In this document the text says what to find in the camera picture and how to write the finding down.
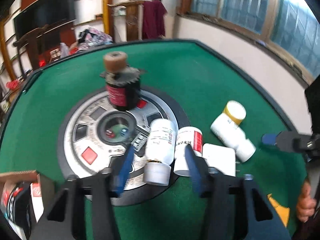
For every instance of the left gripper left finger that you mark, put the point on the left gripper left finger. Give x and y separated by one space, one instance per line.
121 168

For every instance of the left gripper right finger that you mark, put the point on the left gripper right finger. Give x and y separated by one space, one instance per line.
198 170

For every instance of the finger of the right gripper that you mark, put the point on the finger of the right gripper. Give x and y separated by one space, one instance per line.
269 139

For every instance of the white square charger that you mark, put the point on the white square charger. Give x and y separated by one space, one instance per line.
221 158

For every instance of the white bottle red label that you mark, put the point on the white bottle red label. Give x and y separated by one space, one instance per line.
187 138

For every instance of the yellow cap pill bottle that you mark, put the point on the yellow cap pill bottle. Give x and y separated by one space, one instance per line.
227 128

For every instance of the white pill bottle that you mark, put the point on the white pill bottle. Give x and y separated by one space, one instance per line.
159 152

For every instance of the gold foil packet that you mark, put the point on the gold foil packet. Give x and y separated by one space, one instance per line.
283 212

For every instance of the red grey medicine box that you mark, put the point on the red grey medicine box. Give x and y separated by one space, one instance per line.
36 199

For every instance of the black silver snack pouch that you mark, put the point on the black silver snack pouch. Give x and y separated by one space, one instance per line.
15 205

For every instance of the person right hand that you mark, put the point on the person right hand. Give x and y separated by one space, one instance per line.
305 207

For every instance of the dark ink bottle cork stopper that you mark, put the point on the dark ink bottle cork stopper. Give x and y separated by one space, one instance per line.
122 81

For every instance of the cardboard box tray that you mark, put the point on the cardboard box tray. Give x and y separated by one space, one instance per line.
47 187

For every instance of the pile of clothes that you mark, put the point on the pile of clothes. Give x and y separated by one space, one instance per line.
91 37

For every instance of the wooden armchair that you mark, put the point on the wooden armchair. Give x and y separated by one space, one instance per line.
132 13

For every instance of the maroon cloth on chair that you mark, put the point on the maroon cloth on chair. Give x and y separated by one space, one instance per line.
153 20

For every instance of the wooden chair by table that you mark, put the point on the wooden chair by table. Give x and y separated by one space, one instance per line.
30 40

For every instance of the black flat television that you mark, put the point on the black flat television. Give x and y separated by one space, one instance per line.
44 12

